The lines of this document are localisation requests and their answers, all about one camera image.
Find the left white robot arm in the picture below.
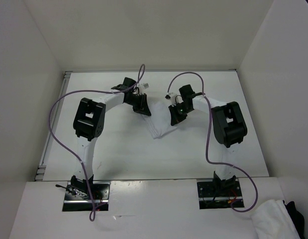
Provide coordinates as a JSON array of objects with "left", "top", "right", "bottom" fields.
[{"left": 71, "top": 77, "right": 151, "bottom": 199}]

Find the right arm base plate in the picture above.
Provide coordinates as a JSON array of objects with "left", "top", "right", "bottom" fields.
[{"left": 197, "top": 179, "right": 244, "bottom": 210}]

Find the dark navy cloth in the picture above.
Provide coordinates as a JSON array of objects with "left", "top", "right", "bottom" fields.
[{"left": 285, "top": 201, "right": 305, "bottom": 239}]

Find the white skirt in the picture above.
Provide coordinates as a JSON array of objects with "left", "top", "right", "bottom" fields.
[{"left": 142, "top": 100, "right": 177, "bottom": 139}]

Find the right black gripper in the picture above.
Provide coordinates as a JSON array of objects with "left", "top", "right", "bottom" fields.
[{"left": 169, "top": 102, "right": 193, "bottom": 126}]

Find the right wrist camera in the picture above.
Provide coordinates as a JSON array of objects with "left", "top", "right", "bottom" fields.
[{"left": 165, "top": 93, "right": 180, "bottom": 106}]

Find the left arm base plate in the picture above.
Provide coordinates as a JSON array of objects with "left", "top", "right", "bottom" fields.
[{"left": 62, "top": 181, "right": 110, "bottom": 212}]

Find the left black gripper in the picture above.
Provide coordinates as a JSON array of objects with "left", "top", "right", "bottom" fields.
[{"left": 125, "top": 93, "right": 151, "bottom": 116}]

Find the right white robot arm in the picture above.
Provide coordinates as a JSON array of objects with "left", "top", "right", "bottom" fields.
[{"left": 165, "top": 85, "right": 247, "bottom": 196}]

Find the aluminium table edge rail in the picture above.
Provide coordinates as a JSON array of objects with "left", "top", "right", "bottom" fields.
[{"left": 34, "top": 71, "right": 72, "bottom": 182}]

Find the white folded cloth pile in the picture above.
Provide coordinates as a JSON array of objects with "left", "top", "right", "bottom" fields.
[{"left": 251, "top": 200, "right": 300, "bottom": 239}]

